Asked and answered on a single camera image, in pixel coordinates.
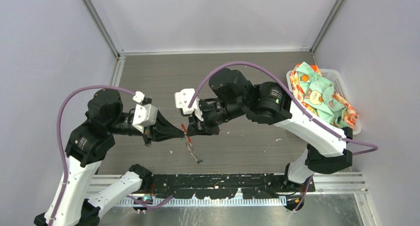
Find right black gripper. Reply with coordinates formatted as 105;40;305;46
186;99;246;135

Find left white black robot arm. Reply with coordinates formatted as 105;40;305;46
34;85;184;226

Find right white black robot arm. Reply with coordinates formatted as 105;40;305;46
175;68;353;192

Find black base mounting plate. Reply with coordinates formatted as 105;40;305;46
135;173;315;200

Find colourful patterned cloth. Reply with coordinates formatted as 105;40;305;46
289;62;360;129

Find white plastic basket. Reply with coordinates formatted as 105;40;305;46
286;68;362;135

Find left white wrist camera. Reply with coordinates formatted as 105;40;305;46
132;104;158;133

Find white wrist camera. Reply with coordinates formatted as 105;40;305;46
132;104;158;133
174;88;204;121

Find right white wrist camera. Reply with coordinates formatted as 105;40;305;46
174;88;204;121

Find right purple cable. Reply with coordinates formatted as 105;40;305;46
187;60;379;213

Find aluminium frame rail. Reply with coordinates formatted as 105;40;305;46
69;171;369;207

